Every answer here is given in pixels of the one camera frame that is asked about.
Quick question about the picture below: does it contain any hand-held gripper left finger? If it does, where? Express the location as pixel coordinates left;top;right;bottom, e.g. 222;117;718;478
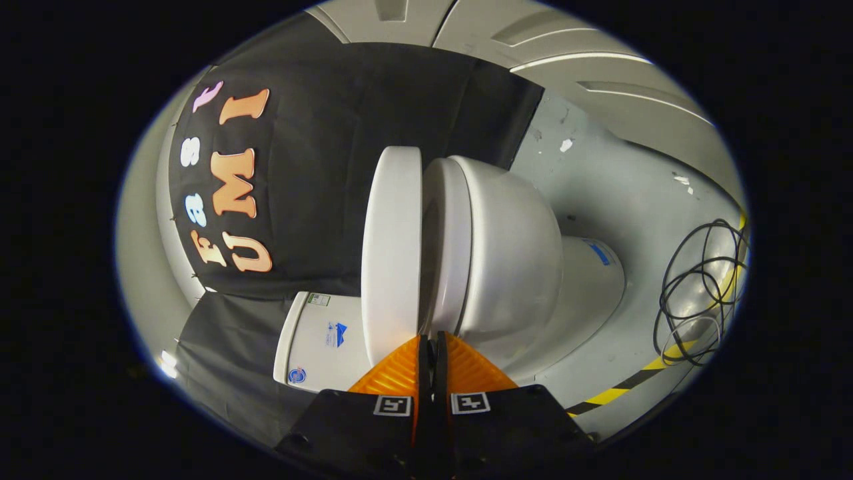
275;333;434;480

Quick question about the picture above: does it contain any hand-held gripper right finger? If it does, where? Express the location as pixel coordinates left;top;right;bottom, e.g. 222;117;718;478
436;331;597;479

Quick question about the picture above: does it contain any white toilet lid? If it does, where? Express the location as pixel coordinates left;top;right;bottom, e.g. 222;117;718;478
361;146;425;369

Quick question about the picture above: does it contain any white toilet bowl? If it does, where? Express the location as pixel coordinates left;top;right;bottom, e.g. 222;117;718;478
448;155;628;389

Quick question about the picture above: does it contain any white toilet seat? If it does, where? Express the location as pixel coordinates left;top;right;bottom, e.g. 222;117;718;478
420;157;474;338

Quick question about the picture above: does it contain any yellow black hazard tape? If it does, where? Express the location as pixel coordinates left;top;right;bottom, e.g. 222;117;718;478
566;213;748;418

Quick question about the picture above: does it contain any black backdrop cloth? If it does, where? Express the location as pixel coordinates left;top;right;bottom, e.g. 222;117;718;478
168;41;546;449

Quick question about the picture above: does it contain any black cable bundle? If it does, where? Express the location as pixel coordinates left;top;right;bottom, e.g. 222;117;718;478
653;218;751;368

